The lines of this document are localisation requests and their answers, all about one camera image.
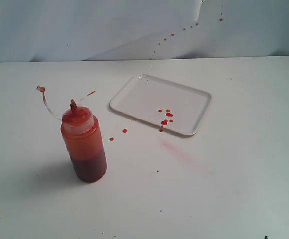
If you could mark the red sauce squeeze bottle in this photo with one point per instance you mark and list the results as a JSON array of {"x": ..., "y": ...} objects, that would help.
[{"x": 82, "y": 137}]

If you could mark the white rectangular plastic tray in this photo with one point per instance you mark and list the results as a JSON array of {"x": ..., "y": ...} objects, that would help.
[{"x": 170, "y": 106}]

